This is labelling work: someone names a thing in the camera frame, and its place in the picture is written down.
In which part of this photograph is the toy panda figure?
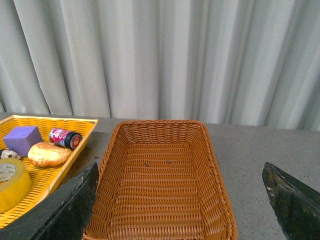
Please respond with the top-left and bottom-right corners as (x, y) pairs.
(0, 149), (21, 160)

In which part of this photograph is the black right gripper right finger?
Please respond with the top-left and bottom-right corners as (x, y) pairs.
(262, 162), (320, 240)

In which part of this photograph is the yellow packing tape roll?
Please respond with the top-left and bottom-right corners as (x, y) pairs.
(0, 158), (32, 213)

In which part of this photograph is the small red labelled jar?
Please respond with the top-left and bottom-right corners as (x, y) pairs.
(48, 127), (83, 150)

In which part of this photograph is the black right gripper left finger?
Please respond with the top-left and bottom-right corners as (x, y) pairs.
(0, 162), (99, 240)

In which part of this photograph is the yellow woven basket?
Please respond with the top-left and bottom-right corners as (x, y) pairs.
(0, 115), (98, 229)

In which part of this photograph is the brown wicker basket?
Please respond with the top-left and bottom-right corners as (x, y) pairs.
(83, 120), (238, 240)

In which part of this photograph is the toy bread loaf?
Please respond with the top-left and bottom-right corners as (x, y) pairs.
(27, 142), (72, 167)

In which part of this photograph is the purple foam block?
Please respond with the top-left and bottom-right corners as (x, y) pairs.
(2, 126), (44, 158)

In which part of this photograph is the grey curtain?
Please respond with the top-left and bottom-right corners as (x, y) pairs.
(0, 0), (320, 131)

